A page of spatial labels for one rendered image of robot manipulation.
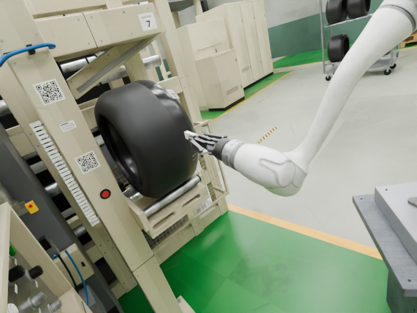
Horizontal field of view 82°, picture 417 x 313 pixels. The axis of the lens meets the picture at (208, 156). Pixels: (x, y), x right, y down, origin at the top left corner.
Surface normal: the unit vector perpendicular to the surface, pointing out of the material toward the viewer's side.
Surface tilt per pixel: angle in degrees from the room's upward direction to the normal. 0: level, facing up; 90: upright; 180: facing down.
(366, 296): 0
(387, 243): 0
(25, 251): 90
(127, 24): 90
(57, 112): 90
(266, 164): 45
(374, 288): 0
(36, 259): 90
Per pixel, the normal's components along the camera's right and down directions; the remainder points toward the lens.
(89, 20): 0.62, 0.18
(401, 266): -0.26, -0.87
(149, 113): 0.36, -0.36
